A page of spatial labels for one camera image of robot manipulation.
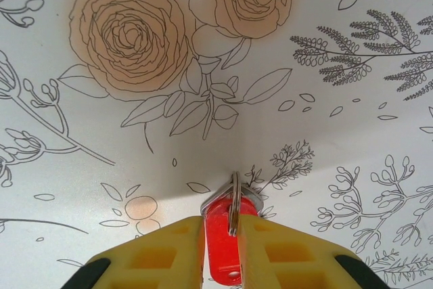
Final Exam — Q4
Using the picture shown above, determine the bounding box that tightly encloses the red tag key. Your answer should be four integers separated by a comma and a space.
200, 171, 265, 286

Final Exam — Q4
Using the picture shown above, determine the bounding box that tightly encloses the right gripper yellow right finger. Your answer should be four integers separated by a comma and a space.
237, 216, 392, 289

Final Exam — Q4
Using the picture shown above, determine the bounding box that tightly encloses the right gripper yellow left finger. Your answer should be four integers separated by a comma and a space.
62, 215, 206, 289

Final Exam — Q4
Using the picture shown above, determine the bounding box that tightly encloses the floral patterned table cover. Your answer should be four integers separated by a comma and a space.
0, 0, 433, 289

